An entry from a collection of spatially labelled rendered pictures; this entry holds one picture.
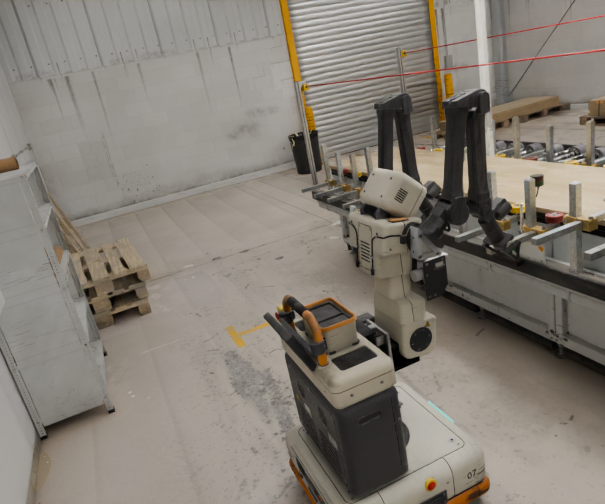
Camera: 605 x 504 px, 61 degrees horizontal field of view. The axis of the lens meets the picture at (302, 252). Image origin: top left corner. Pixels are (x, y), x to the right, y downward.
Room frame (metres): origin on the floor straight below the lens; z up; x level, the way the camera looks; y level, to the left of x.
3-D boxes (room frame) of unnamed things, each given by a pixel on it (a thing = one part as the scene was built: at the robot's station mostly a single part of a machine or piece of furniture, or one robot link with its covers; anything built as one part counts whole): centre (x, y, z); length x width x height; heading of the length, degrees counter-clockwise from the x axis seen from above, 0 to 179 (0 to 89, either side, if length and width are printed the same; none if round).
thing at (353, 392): (1.75, -0.07, 0.59); 0.55 x 0.34 x 0.83; 19
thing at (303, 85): (4.75, -0.29, 1.20); 0.15 x 0.12 x 1.00; 20
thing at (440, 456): (1.78, -0.15, 0.16); 0.67 x 0.64 x 0.25; 109
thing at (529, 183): (2.33, -1.13, 0.87); 0.04 x 0.04 x 0.48; 20
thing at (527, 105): (10.22, -4.41, 0.23); 2.41 x 0.77 x 0.17; 111
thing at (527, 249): (2.35, -1.09, 0.75); 0.26 x 0.01 x 0.10; 20
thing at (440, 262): (1.88, -0.43, 0.99); 0.28 x 0.16 x 0.22; 19
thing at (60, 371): (3.17, 1.73, 0.78); 0.90 x 0.45 x 1.55; 20
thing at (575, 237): (2.09, -1.21, 0.89); 0.04 x 0.04 x 0.48; 20
